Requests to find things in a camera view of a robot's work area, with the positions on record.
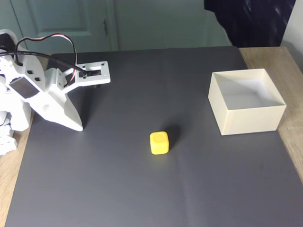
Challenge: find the yellow cube block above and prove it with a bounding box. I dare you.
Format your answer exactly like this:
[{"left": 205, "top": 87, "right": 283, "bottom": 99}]
[{"left": 149, "top": 131, "right": 170, "bottom": 156}]

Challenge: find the white open box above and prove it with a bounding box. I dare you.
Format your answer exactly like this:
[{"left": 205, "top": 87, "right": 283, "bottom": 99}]
[{"left": 208, "top": 68, "right": 287, "bottom": 136}]

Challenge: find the pale green door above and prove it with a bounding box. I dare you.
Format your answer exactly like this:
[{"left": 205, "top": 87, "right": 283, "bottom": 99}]
[{"left": 9, "top": 0, "right": 119, "bottom": 52}]

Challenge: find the dark grey mat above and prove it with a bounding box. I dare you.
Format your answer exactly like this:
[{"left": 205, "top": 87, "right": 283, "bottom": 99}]
[{"left": 4, "top": 46, "right": 303, "bottom": 227}]

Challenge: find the black cloth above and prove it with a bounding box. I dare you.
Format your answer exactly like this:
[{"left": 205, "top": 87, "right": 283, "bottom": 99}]
[{"left": 203, "top": 0, "right": 297, "bottom": 48}]

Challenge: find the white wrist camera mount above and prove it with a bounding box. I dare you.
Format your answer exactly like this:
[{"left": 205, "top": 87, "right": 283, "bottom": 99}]
[{"left": 62, "top": 61, "right": 111, "bottom": 92}]

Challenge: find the black cable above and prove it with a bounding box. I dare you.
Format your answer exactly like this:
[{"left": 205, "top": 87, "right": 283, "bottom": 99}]
[{"left": 0, "top": 52, "right": 87, "bottom": 74}]

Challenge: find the red white black servo wire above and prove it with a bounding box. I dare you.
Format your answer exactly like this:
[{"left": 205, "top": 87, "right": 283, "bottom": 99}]
[{"left": 15, "top": 34, "right": 79, "bottom": 86}]

